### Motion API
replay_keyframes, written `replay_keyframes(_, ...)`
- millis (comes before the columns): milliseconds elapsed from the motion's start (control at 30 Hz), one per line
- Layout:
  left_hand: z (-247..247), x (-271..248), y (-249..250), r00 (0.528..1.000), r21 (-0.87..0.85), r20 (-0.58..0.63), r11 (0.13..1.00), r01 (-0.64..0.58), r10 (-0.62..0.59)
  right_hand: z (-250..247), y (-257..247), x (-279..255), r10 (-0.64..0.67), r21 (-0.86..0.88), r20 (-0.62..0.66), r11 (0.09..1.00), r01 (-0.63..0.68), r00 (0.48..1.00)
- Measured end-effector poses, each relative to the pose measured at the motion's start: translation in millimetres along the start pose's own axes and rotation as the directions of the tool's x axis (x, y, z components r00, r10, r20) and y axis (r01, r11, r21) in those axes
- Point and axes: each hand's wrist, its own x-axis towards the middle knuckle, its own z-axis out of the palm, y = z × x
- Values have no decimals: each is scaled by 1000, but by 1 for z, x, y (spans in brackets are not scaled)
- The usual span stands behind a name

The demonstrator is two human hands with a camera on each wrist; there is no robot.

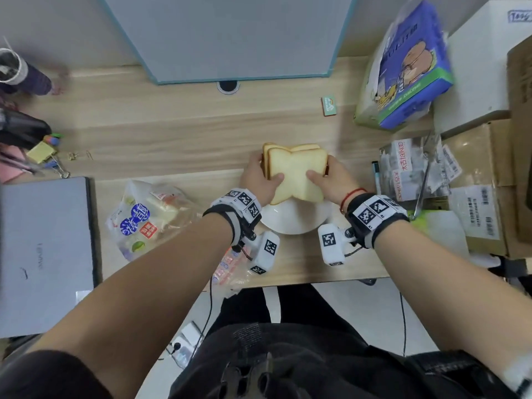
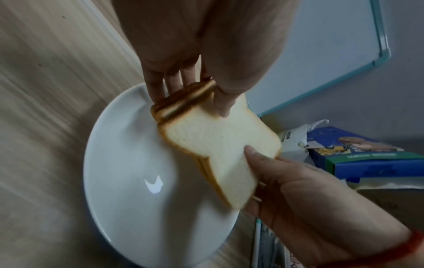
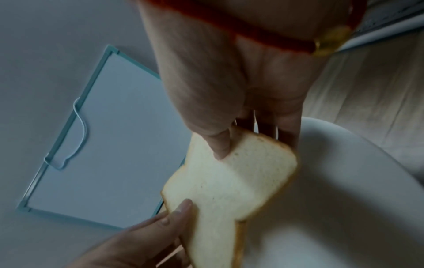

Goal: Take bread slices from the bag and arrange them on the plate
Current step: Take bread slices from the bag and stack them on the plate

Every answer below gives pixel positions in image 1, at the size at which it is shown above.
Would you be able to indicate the person's left hand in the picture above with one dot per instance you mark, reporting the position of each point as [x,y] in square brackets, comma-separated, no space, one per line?
[257,175]

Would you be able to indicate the small gold binder clip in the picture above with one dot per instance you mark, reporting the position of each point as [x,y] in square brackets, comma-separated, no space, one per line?
[72,156]

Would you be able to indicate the purple cup with straw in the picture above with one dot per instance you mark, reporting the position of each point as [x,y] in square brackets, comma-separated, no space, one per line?
[25,74]

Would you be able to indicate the red printed plastic wrapper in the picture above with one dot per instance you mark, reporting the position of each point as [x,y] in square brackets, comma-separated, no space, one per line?
[228,268]

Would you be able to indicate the dark pen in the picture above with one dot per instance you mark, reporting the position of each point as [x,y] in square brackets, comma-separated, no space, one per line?
[376,176]

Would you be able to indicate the blue green tissue pack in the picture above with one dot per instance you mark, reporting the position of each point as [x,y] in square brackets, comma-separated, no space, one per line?
[409,66]

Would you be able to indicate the tall cardboard box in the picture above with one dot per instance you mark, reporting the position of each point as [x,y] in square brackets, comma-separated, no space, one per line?
[521,132]

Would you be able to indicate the grey laptop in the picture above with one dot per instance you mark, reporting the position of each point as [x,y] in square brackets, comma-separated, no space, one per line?
[43,257]

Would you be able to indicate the black marker wrist band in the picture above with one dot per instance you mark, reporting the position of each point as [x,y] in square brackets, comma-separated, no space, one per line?
[239,203]
[374,213]

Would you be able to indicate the grey panel with teal frame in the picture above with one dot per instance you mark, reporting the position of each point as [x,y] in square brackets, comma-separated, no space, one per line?
[232,35]

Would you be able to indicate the white power strip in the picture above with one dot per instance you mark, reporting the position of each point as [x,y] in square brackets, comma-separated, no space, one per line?
[187,342]

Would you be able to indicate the white round plate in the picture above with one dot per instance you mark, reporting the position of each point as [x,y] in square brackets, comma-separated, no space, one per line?
[291,218]

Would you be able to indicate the white bread slice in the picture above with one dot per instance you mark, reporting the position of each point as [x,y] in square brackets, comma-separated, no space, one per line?
[274,146]
[297,174]

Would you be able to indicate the small green box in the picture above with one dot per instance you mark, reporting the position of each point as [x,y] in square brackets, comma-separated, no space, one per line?
[329,106]

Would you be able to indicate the pink item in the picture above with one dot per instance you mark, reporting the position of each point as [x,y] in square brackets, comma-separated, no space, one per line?
[10,166]

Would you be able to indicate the clear bag of packets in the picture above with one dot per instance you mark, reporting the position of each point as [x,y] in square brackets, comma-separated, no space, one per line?
[409,170]

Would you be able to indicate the metal tongs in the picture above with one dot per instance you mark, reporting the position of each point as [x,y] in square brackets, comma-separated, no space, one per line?
[424,182]

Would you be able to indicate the black bag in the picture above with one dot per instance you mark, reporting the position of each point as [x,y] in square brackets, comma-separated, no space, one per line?
[20,128]

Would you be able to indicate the person's right thumb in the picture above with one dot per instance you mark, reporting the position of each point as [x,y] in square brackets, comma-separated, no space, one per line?
[315,176]

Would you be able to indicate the person's right forearm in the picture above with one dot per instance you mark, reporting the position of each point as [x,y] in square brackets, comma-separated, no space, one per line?
[440,286]

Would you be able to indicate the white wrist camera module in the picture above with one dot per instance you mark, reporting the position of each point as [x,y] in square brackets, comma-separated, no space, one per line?
[331,245]
[266,251]

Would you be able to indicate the person's left thumb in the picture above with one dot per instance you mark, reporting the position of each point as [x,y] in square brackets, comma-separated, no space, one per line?
[276,180]

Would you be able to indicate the person's right hand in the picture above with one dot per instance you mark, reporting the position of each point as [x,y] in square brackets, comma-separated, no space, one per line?
[334,180]

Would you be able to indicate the cardboard box with white label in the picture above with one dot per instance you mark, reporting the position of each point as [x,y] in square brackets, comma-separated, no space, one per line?
[482,191]

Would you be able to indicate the white plastic bag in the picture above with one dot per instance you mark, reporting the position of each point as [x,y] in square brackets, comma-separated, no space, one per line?
[447,234]

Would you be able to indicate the clear bread bag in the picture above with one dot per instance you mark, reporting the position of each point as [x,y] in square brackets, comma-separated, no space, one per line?
[145,222]

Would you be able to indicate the person's black clothing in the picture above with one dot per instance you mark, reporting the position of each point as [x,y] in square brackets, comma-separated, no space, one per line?
[291,353]

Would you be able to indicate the person's left forearm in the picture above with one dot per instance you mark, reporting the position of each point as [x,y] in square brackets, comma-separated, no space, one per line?
[137,295]

